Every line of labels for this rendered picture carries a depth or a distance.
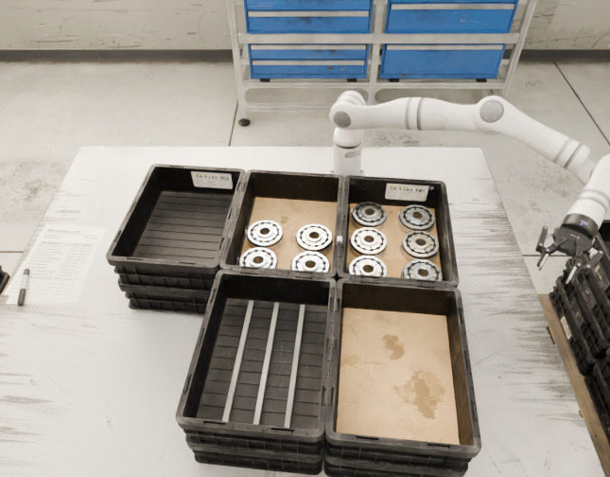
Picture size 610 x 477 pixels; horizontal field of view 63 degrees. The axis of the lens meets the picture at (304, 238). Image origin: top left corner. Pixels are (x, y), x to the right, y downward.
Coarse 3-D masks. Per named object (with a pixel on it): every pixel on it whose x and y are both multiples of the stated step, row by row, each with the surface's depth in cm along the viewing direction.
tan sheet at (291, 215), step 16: (256, 208) 156; (272, 208) 156; (288, 208) 156; (304, 208) 155; (320, 208) 155; (336, 208) 155; (288, 224) 151; (304, 224) 151; (288, 240) 146; (240, 256) 142; (288, 256) 142
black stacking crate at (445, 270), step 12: (360, 192) 154; (372, 192) 153; (384, 192) 153; (432, 192) 151; (348, 204) 157; (384, 204) 156; (396, 204) 156; (408, 204) 155; (420, 204) 155; (432, 204) 154; (348, 216) 154; (348, 228) 150; (444, 228) 138; (444, 240) 136; (444, 252) 135; (444, 264) 134; (444, 276) 133
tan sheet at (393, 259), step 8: (392, 208) 155; (400, 208) 155; (432, 208) 155; (392, 216) 153; (352, 224) 150; (392, 224) 150; (352, 232) 148; (384, 232) 148; (392, 232) 148; (400, 232) 148; (432, 232) 148; (392, 240) 146; (400, 240) 146; (392, 248) 144; (352, 256) 142; (384, 256) 142; (392, 256) 141; (400, 256) 141; (392, 264) 140; (400, 264) 140; (440, 264) 139; (392, 272) 138; (400, 272) 138
